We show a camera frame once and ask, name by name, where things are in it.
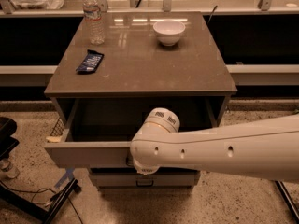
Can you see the grey drawer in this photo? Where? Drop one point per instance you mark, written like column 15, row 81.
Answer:
column 168, row 179
column 97, row 131

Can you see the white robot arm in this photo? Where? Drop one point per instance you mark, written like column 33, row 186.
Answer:
column 267, row 149

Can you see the grey drawer cabinet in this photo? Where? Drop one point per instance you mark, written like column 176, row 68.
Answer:
column 136, row 65

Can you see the blue snack bar wrapper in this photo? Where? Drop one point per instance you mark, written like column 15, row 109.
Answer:
column 90, row 63

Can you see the white ceramic bowl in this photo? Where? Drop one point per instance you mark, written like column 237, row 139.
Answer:
column 168, row 32

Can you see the tan sponge in basket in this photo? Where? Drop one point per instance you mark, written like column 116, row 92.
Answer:
column 54, row 139

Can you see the clear plastic water bottle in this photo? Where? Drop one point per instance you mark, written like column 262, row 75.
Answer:
column 93, row 18

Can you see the small bottle on floor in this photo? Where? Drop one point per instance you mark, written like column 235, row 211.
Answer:
column 9, row 169

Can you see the black bar right floor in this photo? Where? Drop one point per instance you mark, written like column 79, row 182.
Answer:
column 288, row 200

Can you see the wire basket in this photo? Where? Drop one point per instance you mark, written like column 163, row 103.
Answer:
column 58, row 128

